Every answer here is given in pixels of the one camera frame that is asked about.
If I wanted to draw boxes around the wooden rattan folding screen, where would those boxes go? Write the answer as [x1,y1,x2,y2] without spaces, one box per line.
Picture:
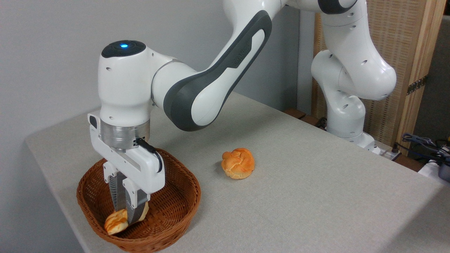
[311,0,447,157]

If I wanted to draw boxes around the grey blue box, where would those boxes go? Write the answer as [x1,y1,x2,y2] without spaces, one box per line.
[438,161,450,183]

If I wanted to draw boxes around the long striped bread loaf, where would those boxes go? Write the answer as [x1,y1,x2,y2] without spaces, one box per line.
[104,202,150,235]

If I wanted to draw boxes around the brown wooden base board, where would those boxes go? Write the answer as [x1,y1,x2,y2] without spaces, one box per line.
[283,108,328,130]

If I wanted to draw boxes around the tangled dark cables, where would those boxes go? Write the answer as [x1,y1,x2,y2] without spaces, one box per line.
[402,132,450,163]

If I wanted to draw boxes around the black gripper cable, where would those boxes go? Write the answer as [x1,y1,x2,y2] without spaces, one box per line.
[135,137,163,173]

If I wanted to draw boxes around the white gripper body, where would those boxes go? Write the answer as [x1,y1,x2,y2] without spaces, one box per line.
[88,111,166,194]

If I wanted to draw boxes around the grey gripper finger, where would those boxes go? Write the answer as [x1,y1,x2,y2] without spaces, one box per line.
[103,161,128,212]
[122,178,150,225]

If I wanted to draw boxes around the round orange bread bun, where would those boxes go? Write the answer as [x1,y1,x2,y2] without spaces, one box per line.
[221,148,256,180]

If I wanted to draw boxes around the brown wicker basket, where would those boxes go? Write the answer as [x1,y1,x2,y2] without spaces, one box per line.
[76,148,202,253]

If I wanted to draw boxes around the dark metal screen hinge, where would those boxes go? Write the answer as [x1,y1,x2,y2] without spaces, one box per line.
[406,75,429,96]

